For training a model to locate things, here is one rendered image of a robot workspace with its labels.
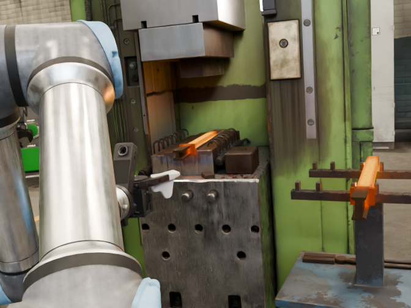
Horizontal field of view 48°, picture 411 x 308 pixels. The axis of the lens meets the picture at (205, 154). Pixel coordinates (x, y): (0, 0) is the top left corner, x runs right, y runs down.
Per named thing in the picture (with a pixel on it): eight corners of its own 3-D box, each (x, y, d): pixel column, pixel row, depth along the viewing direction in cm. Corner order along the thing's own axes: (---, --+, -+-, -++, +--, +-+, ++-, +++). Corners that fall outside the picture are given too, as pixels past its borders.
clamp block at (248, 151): (253, 174, 137) (252, 153, 136) (225, 175, 139) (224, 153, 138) (259, 165, 148) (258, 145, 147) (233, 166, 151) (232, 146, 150)
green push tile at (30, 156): (44, 169, 137) (43, 146, 139) (18, 172, 135) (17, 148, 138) (46, 171, 138) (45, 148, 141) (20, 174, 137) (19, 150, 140)
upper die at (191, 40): (205, 55, 134) (202, 22, 132) (141, 62, 140) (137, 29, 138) (234, 57, 174) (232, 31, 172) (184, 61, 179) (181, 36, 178)
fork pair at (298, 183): (320, 191, 101) (320, 183, 101) (295, 190, 104) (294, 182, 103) (335, 168, 122) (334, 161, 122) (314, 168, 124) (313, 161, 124)
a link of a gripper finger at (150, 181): (161, 179, 107) (128, 187, 102) (161, 172, 107) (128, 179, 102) (173, 182, 104) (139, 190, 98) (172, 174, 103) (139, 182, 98)
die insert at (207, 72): (203, 76, 146) (201, 57, 145) (180, 78, 148) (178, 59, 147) (224, 74, 174) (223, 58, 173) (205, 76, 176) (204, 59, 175)
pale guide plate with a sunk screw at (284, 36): (299, 77, 140) (297, 19, 137) (270, 79, 142) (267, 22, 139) (300, 77, 142) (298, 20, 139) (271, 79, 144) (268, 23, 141)
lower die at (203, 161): (214, 175, 140) (211, 147, 139) (152, 175, 146) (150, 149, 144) (240, 150, 180) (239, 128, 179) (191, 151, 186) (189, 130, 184)
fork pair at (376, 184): (378, 194, 97) (378, 184, 96) (350, 192, 99) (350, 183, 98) (383, 169, 117) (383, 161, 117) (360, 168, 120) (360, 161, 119)
